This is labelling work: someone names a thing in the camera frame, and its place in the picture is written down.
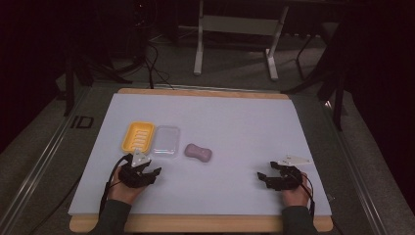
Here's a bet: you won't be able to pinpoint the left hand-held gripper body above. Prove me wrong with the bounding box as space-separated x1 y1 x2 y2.
117 148 157 189

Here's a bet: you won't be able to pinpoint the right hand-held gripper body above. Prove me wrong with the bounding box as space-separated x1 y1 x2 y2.
273 154 312 192

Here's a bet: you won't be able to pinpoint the yellow soap dish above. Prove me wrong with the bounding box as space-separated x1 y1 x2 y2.
120 120 156 156

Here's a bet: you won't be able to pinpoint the clear plastic lid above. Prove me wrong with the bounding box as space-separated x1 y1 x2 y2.
151 125 181 157

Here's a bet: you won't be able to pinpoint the purple soap bar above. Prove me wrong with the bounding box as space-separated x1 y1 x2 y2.
184 143 213 164

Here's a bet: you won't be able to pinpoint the person's left hand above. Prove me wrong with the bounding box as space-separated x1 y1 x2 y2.
107 165 148 206

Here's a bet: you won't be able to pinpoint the person's right hand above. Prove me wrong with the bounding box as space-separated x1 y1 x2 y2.
281 172 313 209

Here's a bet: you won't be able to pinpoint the white table mat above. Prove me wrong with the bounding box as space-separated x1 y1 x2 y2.
68 93 333 216

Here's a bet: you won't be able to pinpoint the wooden table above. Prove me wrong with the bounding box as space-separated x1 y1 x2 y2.
69 87 335 234

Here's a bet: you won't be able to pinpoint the black chair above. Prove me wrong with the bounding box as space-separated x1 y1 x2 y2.
281 19 348 132

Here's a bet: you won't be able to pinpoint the white metal stand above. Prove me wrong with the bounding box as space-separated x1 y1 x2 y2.
193 0 291 82

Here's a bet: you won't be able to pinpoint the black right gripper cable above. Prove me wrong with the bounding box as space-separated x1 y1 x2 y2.
299 174 317 219

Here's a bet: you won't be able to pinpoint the metal floor rail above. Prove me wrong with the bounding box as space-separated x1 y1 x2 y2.
322 100 390 235
0 87 93 235

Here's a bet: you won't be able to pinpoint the thin black floor cable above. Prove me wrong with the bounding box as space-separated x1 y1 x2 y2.
28 174 83 235

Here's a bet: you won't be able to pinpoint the black floor cables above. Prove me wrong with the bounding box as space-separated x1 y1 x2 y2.
130 0 176 91

